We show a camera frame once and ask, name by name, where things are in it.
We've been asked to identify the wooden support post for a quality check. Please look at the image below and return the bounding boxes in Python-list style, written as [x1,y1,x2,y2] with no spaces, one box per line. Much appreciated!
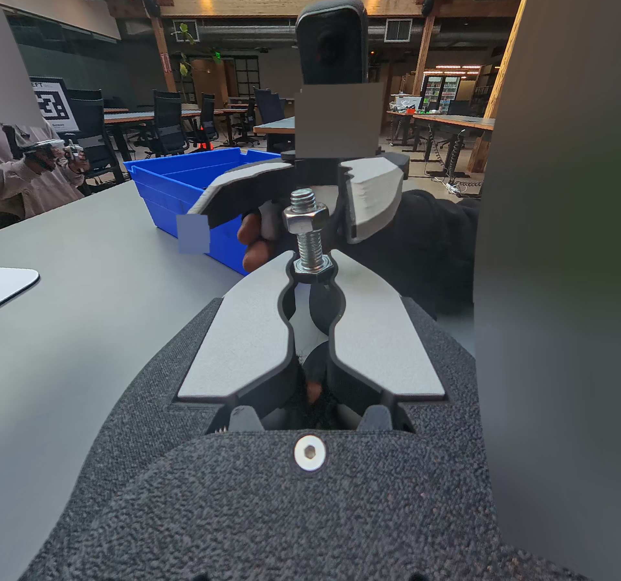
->
[467,0,540,175]

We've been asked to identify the white floor cables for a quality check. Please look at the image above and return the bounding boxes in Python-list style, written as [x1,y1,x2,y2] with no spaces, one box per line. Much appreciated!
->
[431,176,483,197]

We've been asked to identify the blue plastic bin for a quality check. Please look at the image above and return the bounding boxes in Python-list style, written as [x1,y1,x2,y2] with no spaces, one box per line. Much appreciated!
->
[124,147,293,276]

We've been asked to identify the person's right hand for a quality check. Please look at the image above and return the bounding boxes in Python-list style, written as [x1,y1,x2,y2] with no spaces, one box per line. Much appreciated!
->
[237,203,294,274]

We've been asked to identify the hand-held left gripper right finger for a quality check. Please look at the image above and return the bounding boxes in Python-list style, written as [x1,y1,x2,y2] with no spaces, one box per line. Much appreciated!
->
[324,247,447,406]

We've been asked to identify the glass door drink fridge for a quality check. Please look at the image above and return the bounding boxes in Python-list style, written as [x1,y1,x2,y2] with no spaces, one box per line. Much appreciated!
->
[420,74,463,114]

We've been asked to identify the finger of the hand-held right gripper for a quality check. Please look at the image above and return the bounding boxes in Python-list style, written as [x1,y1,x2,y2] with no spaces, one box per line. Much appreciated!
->
[339,156,404,245]
[187,160,295,229]

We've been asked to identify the person's left hand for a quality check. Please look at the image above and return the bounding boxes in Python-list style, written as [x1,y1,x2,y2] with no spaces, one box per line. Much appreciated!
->
[302,342,327,404]

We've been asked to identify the silver hex nut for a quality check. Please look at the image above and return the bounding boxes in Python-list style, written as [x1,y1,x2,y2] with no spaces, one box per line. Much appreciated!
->
[282,204,330,237]

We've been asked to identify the black white marker sign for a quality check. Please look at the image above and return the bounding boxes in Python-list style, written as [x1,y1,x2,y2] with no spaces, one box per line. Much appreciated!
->
[30,77,82,134]

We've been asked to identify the black office chair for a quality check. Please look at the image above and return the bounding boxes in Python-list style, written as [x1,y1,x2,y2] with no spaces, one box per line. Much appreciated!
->
[253,87,288,124]
[152,90,191,156]
[199,93,220,148]
[68,89,128,185]

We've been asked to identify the grey background desk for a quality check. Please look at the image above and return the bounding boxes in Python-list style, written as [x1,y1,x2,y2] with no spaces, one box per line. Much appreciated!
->
[253,116,296,153]
[387,110,496,175]

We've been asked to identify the green hanging plant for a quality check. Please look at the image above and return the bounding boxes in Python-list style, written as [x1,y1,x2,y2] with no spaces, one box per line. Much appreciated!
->
[172,22,201,78]

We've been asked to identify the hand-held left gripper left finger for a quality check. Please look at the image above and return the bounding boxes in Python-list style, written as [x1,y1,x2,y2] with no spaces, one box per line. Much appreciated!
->
[178,250,301,404]

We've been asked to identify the silver hex bolt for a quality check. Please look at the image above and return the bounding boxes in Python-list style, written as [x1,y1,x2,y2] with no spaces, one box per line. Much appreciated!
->
[289,189,333,284]

